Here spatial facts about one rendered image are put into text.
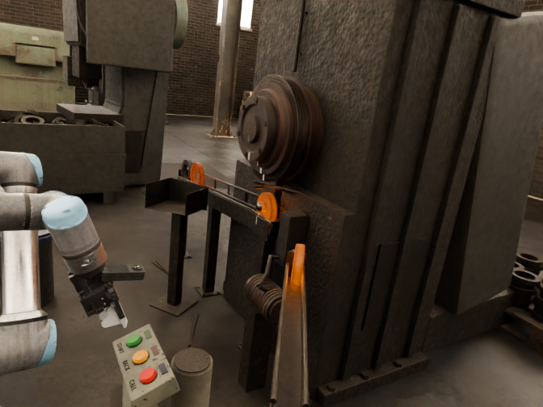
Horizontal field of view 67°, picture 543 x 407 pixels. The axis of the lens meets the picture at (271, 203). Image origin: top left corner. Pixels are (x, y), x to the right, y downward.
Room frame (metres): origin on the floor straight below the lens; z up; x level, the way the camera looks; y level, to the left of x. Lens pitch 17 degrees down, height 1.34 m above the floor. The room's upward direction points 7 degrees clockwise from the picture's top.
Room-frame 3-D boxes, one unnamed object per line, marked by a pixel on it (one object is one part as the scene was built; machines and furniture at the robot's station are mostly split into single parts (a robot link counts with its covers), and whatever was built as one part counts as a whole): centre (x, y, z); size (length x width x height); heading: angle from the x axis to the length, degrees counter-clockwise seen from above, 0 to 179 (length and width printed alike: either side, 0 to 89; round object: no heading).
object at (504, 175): (2.48, -1.00, 0.89); 1.04 x 0.95 x 1.78; 122
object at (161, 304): (2.14, 0.52, 0.36); 0.26 x 0.20 x 0.72; 67
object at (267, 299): (1.52, -0.03, 0.27); 0.22 x 0.13 x 0.53; 32
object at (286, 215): (1.67, -0.11, 0.68); 0.11 x 0.08 x 0.24; 122
